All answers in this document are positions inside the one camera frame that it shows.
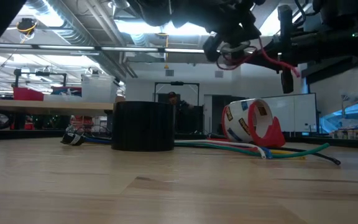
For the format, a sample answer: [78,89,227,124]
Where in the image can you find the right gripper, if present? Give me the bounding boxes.
[245,4,323,95]

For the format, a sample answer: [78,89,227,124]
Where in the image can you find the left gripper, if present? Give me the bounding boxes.
[197,0,263,63]

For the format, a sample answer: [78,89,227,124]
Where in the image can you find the red cord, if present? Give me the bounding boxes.
[215,36,301,78]

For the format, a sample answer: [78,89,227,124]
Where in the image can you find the whiteboard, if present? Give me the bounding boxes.
[261,92,319,134]

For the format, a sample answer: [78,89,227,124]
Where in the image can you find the white sticker-covered tape roll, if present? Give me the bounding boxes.
[223,98,262,144]

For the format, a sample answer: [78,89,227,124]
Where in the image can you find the red tape dispenser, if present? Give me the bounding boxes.
[221,98,287,148]

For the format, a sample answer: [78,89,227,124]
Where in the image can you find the person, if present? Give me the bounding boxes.
[166,91,196,109]

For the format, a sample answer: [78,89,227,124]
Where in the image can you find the black cylindrical container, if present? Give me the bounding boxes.
[111,101,177,152]

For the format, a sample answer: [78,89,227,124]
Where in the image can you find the white plastic tote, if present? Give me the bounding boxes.
[81,74,120,103]

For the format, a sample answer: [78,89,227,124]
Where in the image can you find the clear safety glasses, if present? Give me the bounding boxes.
[64,123,112,140]

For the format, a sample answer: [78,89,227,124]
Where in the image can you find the ceiling light bar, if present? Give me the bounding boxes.
[0,43,205,54]

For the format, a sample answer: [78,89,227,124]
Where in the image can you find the wooden workbench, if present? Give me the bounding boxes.
[0,98,115,116]

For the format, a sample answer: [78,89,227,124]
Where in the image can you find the red box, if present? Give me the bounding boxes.
[12,87,45,101]

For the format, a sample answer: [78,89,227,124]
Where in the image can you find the pink cord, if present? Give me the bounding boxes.
[222,142,260,152]

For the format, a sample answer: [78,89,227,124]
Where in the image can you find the white cord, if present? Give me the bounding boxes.
[174,139,269,160]

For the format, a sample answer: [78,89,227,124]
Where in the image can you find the yellow cord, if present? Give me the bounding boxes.
[270,149,306,161]

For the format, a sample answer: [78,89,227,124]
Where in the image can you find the green cord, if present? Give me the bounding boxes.
[174,142,331,159]

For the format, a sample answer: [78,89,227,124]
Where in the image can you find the black cord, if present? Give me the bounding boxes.
[278,146,342,166]

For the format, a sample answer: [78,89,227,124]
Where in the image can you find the silver ventilation duct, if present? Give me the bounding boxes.
[23,0,138,80]

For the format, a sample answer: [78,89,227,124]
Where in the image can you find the cord end plug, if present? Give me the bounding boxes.
[60,132,87,147]

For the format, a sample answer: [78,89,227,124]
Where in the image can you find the yellow cable reel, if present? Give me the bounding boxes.
[16,17,39,35]

